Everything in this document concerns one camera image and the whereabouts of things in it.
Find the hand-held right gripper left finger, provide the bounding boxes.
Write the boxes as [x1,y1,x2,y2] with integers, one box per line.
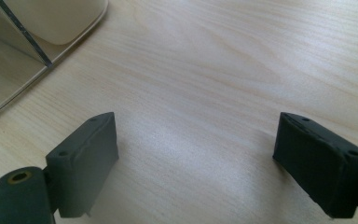
[45,111,120,218]

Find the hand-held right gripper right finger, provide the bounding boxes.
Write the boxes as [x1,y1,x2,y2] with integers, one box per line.
[272,112,358,219]

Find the beige plastic storage rack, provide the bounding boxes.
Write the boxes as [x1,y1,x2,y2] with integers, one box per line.
[0,0,110,123]

